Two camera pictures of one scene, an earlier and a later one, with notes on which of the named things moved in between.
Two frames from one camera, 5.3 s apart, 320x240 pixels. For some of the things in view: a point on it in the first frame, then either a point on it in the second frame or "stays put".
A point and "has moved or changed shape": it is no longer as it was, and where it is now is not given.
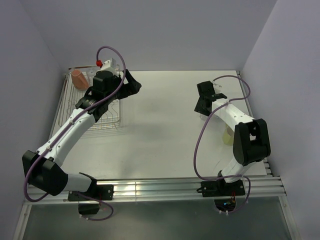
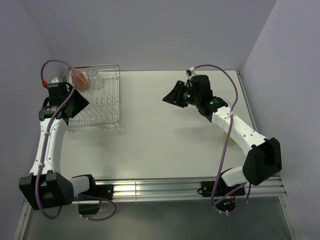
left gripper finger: (125, 90) → (77, 103)
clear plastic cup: (203, 118) has moved or changed shape
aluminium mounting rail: (263, 186) stays put
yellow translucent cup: (228, 136) stays put
